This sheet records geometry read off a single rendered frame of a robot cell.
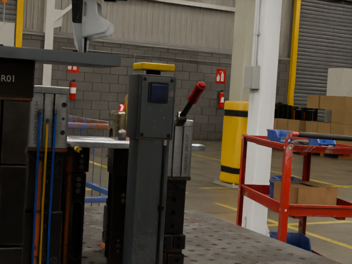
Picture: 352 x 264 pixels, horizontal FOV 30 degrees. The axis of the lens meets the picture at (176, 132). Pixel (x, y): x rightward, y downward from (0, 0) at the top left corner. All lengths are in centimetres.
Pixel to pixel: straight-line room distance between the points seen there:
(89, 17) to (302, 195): 250
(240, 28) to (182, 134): 731
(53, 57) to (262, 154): 435
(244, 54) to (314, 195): 514
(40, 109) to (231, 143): 733
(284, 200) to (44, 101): 229
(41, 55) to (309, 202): 260
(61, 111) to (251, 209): 419
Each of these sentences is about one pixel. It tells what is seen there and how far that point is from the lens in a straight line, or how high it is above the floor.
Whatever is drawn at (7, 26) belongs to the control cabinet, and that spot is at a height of 194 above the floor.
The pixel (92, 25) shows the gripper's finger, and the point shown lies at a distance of 110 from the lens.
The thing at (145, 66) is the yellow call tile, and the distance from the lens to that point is 113.
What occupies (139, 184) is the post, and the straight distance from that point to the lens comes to 114.
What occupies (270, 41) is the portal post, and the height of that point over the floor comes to 160.
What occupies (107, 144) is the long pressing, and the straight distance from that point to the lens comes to 139.
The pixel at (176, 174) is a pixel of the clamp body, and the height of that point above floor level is 95.
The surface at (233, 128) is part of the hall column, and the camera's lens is 846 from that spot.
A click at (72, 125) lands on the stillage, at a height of 93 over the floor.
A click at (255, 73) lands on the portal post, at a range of 527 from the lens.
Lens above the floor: 110
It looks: 3 degrees down
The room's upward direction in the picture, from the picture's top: 4 degrees clockwise
